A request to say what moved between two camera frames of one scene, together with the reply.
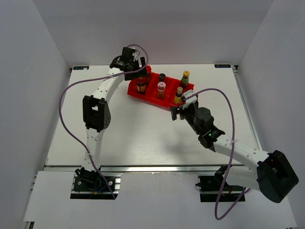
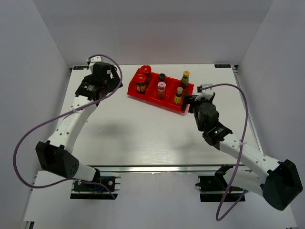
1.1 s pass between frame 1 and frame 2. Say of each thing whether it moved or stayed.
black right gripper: moved
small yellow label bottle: stayed
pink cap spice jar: stayed
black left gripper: moved
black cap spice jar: stayed
